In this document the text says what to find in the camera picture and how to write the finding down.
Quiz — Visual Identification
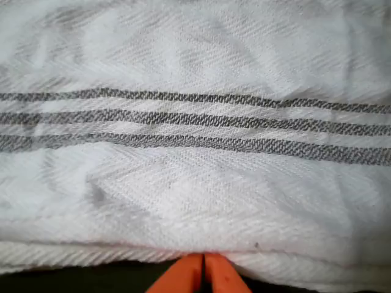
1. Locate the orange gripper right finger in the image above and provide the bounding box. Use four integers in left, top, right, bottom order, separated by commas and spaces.
203, 251, 253, 293

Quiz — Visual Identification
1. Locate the black work mat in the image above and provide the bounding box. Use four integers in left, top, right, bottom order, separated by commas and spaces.
0, 258, 331, 293

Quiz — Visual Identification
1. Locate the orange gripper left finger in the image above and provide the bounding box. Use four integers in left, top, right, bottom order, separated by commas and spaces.
145, 253, 204, 293

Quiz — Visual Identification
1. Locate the white grey-striped towel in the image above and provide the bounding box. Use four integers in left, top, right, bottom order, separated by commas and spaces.
0, 0, 391, 293

